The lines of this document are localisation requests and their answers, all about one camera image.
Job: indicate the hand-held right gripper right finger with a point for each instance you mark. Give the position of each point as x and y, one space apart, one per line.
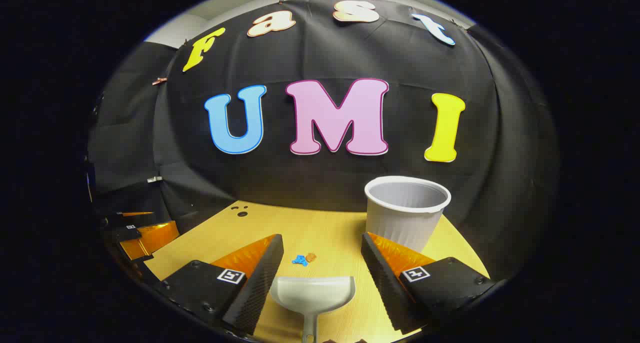
382 283

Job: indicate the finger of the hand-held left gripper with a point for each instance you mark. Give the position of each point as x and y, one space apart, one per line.
155 238
135 214

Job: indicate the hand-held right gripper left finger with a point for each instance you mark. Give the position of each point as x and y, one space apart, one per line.
260 283

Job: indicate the blue paper scrap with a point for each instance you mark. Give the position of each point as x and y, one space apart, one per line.
300 260

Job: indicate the small grey dustpan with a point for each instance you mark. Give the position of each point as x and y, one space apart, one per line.
312 293

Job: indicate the orange paper scrap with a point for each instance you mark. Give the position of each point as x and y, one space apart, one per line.
311 257

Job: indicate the white ribbed garbage bin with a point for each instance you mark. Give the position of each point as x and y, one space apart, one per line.
405 218

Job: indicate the wooden desktop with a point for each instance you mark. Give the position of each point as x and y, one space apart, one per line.
325 233

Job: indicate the silver metal clip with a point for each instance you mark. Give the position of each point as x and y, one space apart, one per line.
155 179

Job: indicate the black backdrop cloth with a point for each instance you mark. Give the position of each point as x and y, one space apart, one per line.
300 183

